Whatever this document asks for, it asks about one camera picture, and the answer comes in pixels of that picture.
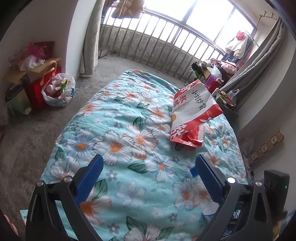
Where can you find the grey right curtain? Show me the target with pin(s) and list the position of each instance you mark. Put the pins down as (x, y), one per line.
(249, 76)

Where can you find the white plastic trash bag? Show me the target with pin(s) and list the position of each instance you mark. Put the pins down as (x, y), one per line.
(59, 90)

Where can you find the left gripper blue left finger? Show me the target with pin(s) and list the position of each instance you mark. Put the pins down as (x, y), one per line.
(86, 178)

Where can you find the clear Pepsi plastic bottle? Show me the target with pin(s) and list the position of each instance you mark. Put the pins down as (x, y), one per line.
(214, 215)

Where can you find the beige down jacket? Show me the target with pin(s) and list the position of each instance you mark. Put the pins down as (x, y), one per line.
(128, 9)

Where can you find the red white paper snack bag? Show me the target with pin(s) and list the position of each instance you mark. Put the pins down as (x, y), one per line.
(193, 106)

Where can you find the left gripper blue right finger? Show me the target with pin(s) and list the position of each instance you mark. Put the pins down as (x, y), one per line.
(210, 178)

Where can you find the metal balcony railing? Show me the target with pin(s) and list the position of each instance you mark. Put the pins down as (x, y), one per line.
(157, 41)

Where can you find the floral turquoise quilt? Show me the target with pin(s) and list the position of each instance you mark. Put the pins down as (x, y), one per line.
(146, 191)

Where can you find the beige left curtain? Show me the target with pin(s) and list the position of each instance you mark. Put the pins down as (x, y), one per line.
(91, 41)

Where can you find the red thermos bottle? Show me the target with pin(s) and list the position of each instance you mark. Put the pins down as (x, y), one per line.
(215, 84)

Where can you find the red gift bag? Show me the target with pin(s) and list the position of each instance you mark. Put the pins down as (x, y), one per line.
(39, 90)

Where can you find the cardboard box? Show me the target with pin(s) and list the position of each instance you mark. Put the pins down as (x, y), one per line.
(32, 63)

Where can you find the grey cabinet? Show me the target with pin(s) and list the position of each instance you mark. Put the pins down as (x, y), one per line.
(228, 110)

